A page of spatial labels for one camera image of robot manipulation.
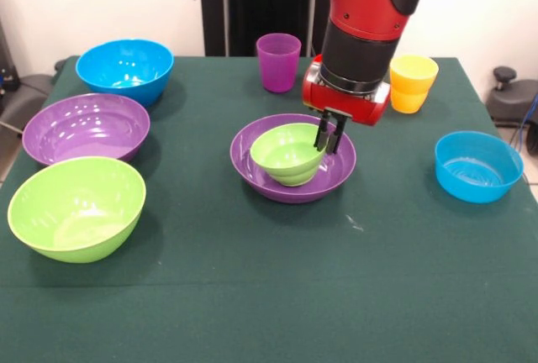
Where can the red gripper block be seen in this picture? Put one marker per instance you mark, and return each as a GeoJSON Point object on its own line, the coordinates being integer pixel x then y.
{"type": "Point", "coordinates": [349, 104]}

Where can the small green bowl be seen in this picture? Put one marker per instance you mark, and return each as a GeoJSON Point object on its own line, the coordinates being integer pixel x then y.
{"type": "Point", "coordinates": [286, 153]}

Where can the purple bowl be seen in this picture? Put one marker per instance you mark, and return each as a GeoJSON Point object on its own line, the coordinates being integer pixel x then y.
{"type": "Point", "coordinates": [86, 127]}
{"type": "Point", "coordinates": [248, 157]}

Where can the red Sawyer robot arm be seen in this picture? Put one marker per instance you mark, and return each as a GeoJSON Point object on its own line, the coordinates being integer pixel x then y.
{"type": "Point", "coordinates": [361, 10]}

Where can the purple cup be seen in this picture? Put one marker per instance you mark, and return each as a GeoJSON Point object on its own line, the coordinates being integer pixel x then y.
{"type": "Point", "coordinates": [279, 64]}

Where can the yellow cup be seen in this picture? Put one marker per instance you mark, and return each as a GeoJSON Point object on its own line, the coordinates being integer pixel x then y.
{"type": "Point", "coordinates": [416, 85]}

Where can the dark green tablecloth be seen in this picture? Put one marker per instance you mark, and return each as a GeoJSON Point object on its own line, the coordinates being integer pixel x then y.
{"type": "Point", "coordinates": [269, 275]}

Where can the small blue bowl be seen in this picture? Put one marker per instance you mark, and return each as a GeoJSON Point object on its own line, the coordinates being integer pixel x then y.
{"type": "Point", "coordinates": [479, 165]}

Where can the large blue bowl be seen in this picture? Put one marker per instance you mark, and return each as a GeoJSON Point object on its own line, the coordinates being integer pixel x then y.
{"type": "Point", "coordinates": [125, 73]}

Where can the large green bowl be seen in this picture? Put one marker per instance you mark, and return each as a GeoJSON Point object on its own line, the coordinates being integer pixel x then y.
{"type": "Point", "coordinates": [77, 212]}

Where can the black equipment rack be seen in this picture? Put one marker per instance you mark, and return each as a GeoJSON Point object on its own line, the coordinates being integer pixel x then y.
{"type": "Point", "coordinates": [5, 64]}

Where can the grey pedestal foot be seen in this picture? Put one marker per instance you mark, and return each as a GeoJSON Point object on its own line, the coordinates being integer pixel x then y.
{"type": "Point", "coordinates": [510, 96]}
{"type": "Point", "coordinates": [25, 94]}

